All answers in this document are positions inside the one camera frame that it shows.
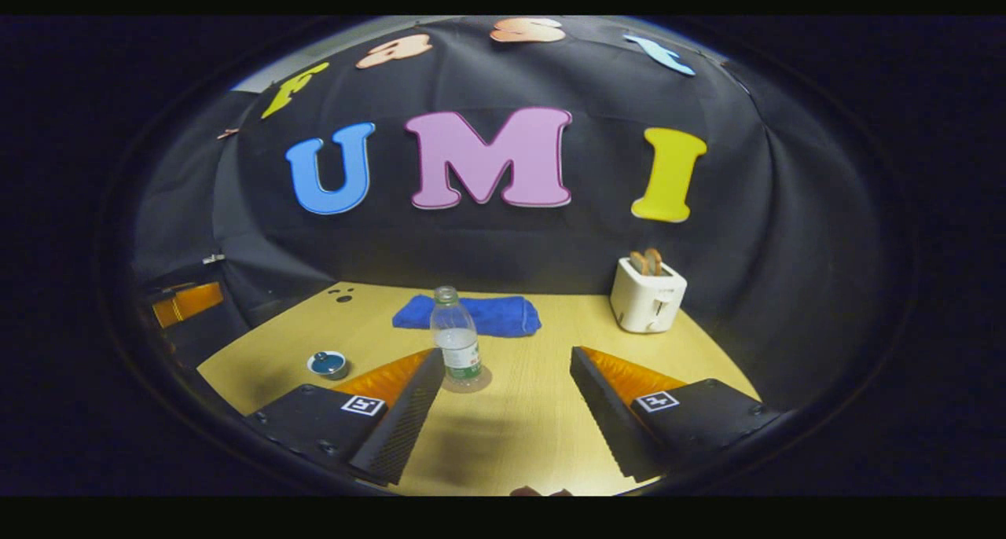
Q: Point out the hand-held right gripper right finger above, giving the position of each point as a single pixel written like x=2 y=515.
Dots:
x=605 y=421

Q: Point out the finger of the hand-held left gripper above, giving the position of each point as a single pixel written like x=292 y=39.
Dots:
x=192 y=303

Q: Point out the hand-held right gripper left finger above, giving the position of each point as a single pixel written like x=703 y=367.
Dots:
x=409 y=429

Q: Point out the white teacup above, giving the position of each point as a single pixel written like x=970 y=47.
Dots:
x=339 y=374

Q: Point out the round translucent coaster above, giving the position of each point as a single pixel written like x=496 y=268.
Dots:
x=486 y=379

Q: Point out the clear plastic water bottle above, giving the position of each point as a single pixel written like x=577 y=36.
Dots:
x=457 y=350

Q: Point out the blue teacup lid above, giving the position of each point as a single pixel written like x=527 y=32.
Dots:
x=326 y=361

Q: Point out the silver clip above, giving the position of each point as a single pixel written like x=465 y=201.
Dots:
x=212 y=258

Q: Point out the white toaster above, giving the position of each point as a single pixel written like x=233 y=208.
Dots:
x=644 y=299

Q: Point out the blue towel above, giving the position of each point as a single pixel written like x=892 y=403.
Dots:
x=503 y=317

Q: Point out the toasted bread slice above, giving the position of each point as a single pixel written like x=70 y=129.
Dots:
x=638 y=262
x=655 y=260

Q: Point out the copper clip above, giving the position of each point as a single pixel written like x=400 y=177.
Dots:
x=228 y=133

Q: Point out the black backdrop cloth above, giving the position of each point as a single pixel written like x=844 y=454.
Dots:
x=550 y=240

